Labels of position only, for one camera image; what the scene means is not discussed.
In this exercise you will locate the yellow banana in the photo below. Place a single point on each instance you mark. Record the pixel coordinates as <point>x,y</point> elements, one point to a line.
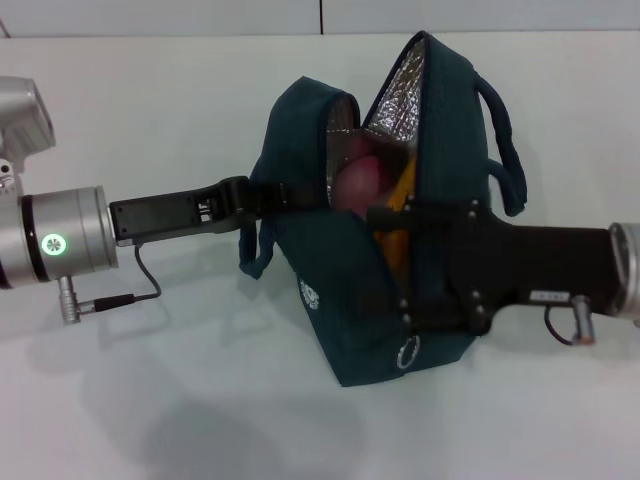
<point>400,200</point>

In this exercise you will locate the pink toy peach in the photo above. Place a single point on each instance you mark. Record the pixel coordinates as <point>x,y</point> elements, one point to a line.
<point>362,185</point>

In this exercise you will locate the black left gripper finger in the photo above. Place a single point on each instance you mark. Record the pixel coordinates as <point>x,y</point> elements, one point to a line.
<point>235,225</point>
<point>270,197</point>

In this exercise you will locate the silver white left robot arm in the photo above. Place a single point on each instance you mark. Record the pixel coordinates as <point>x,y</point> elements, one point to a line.
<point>60,240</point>

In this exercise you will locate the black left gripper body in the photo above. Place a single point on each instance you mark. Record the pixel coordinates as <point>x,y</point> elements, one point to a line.
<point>160,215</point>

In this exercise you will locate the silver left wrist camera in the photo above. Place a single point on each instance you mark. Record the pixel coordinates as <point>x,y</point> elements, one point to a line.
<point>25,120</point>

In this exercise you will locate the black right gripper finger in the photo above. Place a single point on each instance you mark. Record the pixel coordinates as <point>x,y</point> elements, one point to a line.
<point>415,217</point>
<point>435,312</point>

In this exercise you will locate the dark teal insulated lunch bag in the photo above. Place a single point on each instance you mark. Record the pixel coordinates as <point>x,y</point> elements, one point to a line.
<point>450,150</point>

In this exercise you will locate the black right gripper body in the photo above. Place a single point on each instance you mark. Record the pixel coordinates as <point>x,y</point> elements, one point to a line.
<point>530,260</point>

